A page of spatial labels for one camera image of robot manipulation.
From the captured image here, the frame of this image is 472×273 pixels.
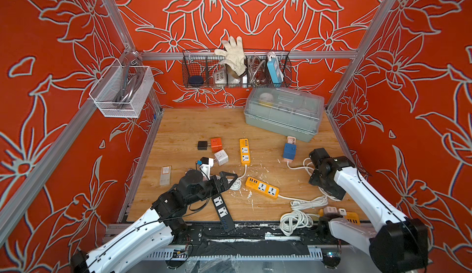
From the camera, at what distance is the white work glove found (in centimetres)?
89

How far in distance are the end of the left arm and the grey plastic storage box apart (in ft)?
1.43

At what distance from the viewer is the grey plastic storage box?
0.93 m
